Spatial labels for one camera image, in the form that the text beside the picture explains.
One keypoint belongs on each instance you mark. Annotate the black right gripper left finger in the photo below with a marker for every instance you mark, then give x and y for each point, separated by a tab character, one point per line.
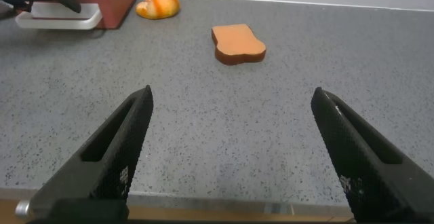
112	156

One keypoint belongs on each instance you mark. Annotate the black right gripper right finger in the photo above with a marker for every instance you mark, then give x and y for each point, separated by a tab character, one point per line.
366	169

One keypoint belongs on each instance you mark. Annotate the orange round bread bun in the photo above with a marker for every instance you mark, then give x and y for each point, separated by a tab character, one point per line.
158	5

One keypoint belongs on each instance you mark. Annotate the toast slice with brown crust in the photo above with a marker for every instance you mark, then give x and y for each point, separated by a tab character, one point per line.
237	41

